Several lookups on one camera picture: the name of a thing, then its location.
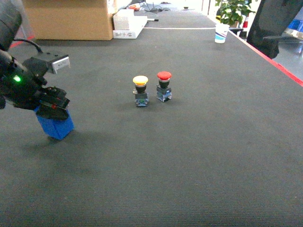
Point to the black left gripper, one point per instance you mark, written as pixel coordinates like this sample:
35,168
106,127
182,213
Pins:
23,87

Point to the blue block part with knob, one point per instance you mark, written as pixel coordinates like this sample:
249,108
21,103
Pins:
56,128

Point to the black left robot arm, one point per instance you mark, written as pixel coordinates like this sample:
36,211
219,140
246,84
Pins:
10,22

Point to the large cardboard box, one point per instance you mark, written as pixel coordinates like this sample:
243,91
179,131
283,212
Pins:
90,20

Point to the yellow mushroom push button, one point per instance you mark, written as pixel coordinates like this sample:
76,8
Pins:
141,96

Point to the white small box on top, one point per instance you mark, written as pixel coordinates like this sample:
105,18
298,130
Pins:
124,19

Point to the white flat box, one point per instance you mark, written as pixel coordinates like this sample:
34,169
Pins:
139,24

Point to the red mushroom push button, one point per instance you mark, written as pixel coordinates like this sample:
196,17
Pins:
164,92

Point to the white paper cup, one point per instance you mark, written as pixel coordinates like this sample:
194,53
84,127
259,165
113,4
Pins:
221,31

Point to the green potted plant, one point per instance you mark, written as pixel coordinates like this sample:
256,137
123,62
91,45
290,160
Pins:
233,12

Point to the black office chair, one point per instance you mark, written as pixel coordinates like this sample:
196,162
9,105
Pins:
271,20

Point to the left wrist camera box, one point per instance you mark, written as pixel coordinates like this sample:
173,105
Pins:
47,62

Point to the red conveyor frame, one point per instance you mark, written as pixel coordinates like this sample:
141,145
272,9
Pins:
271,61

